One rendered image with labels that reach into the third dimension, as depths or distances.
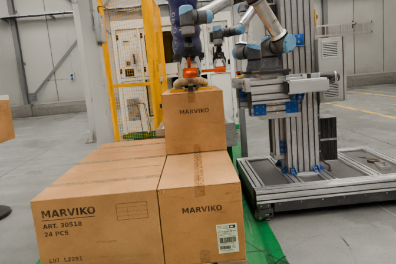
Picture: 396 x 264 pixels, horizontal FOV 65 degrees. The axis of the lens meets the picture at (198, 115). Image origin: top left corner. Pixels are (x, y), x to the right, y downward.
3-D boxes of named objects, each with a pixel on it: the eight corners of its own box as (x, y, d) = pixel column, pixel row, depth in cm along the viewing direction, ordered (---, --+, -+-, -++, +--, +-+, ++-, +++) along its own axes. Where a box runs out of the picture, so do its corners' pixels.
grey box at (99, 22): (102, 43, 342) (98, 15, 338) (107, 43, 342) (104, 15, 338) (96, 42, 323) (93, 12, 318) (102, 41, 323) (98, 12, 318)
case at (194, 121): (172, 136, 265) (167, 89, 259) (218, 132, 265) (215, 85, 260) (167, 155, 206) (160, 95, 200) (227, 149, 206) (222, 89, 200)
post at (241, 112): (242, 167, 340) (235, 75, 326) (248, 166, 340) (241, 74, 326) (243, 168, 333) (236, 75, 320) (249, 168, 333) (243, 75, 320)
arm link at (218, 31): (224, 24, 252) (217, 24, 247) (225, 38, 254) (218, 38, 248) (217, 26, 258) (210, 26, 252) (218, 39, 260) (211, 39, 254)
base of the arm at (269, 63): (277, 69, 226) (277, 55, 225) (284, 69, 211) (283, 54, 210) (257, 71, 226) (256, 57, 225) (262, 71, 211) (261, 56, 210)
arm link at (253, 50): (256, 58, 258) (254, 42, 256) (243, 59, 268) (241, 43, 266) (264, 58, 266) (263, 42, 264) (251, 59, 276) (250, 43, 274)
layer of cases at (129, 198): (108, 188, 270) (102, 143, 264) (223, 177, 271) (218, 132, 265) (43, 279, 152) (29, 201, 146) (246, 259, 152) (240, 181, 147)
